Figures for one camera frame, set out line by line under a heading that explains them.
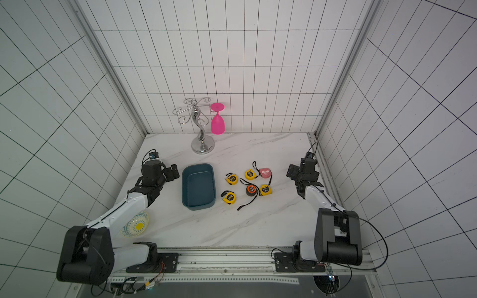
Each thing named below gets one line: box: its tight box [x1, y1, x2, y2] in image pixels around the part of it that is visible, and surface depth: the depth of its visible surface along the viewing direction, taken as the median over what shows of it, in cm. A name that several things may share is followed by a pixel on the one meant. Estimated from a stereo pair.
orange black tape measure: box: [237, 185, 258, 211], surface depth 93 cm
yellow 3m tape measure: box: [244, 160, 261, 181], surface depth 100 cm
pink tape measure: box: [258, 167, 273, 179], surface depth 102 cm
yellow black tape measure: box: [220, 189, 237, 205], surface depth 91 cm
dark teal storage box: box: [181, 163, 217, 211], surface depth 95 cm
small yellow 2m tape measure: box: [225, 172, 240, 186], surface depth 98 cm
